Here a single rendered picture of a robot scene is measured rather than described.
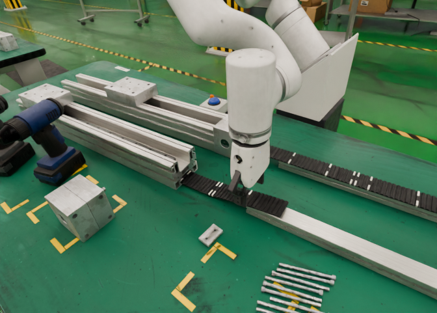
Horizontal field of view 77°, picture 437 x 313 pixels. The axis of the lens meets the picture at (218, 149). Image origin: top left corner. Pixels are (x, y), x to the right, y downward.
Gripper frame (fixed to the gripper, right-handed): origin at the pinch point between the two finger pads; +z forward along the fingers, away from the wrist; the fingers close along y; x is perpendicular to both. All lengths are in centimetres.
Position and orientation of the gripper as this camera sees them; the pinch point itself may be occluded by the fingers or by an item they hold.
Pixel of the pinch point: (249, 189)
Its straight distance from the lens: 65.7
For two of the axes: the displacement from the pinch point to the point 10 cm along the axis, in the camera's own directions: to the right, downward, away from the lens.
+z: 0.6, 7.9, 6.1
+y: 5.5, -5.3, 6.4
